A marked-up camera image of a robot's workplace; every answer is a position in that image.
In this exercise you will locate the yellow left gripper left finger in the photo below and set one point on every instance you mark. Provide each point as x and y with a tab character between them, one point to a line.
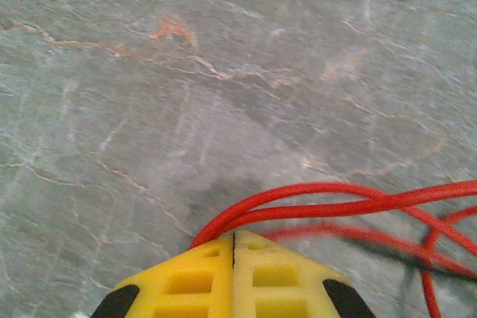
186	288

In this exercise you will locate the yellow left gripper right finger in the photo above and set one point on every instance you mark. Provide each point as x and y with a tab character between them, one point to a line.
275	288

